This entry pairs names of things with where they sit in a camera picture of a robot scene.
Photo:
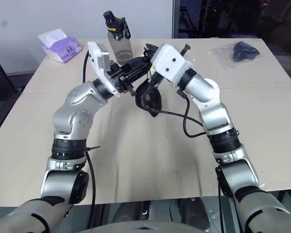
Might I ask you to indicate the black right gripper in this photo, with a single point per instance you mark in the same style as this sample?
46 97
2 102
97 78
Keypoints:
157 78

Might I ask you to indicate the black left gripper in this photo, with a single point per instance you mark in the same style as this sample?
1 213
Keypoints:
121 80

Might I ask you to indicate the black computer mouse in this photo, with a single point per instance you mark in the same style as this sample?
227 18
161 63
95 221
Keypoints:
148 99

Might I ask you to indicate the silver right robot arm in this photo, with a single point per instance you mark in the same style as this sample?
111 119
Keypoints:
215 114

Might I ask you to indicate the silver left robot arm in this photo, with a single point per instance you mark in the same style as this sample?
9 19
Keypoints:
70 116

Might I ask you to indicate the clear black-capped water bottle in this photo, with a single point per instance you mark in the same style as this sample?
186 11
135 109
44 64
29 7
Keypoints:
118 46

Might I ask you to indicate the clear plastic bag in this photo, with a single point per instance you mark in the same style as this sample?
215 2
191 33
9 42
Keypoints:
223 57

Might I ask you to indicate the purple tissue box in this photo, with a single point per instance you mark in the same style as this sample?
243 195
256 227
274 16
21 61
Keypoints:
63 52

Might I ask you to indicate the black item in plastic bag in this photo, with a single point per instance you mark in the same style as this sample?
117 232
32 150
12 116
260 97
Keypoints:
245 51

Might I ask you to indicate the white tissue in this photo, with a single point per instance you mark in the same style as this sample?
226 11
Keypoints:
52 36

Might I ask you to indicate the black zip tie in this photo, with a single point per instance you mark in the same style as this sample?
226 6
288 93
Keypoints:
93 148

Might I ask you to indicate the silver robot torso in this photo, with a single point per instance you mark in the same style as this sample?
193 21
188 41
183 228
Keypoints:
145 228

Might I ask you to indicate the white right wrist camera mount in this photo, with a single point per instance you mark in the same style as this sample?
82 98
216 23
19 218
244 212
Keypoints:
171 60

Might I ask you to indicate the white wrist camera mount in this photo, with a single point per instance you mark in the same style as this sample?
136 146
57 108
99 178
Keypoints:
171 60
99 71

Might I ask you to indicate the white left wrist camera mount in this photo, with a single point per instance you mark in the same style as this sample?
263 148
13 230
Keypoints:
99 71

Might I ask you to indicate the black chair frame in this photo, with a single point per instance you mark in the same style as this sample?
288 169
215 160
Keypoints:
190 19

